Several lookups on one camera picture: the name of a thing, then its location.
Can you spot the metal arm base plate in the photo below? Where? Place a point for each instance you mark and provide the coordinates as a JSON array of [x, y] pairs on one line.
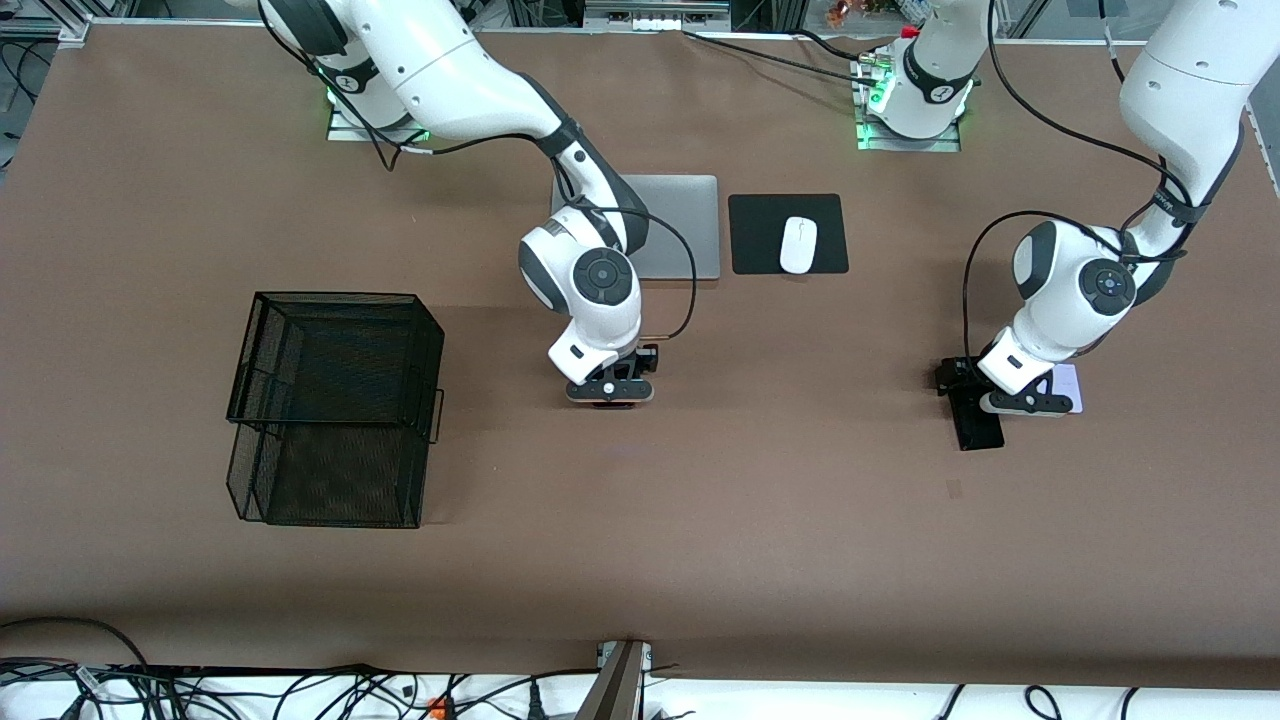
[[870, 140], [345, 132]]

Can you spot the aluminium corner bracket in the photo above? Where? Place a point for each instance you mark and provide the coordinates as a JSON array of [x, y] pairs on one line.
[[72, 30]]

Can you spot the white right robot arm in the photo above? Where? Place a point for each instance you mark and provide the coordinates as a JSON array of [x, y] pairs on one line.
[[450, 70]]

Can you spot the long black phone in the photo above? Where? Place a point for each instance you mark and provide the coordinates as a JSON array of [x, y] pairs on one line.
[[978, 430]]

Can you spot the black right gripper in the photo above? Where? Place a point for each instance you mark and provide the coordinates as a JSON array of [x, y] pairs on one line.
[[643, 358]]

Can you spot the aluminium camera post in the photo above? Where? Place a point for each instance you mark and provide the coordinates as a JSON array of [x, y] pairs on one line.
[[615, 690]]

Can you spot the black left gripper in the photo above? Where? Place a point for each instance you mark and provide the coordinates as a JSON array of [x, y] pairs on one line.
[[958, 375]]

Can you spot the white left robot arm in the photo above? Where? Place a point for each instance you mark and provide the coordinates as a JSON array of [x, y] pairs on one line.
[[1190, 80]]

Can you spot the black mouse pad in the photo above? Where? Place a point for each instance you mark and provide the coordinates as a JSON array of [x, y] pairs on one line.
[[760, 235]]

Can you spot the white power strip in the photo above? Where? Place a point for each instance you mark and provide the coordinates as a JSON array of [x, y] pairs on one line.
[[655, 22]]

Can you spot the white computer mouse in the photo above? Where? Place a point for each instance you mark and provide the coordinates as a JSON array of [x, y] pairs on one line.
[[798, 245]]

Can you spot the black power strip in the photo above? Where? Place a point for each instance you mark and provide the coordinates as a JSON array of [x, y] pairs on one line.
[[250, 671]]

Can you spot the silver closed laptop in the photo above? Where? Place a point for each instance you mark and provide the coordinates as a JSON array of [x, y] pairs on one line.
[[685, 220]]

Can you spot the white flip phone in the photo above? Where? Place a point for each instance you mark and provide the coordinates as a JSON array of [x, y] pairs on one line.
[[1072, 385]]

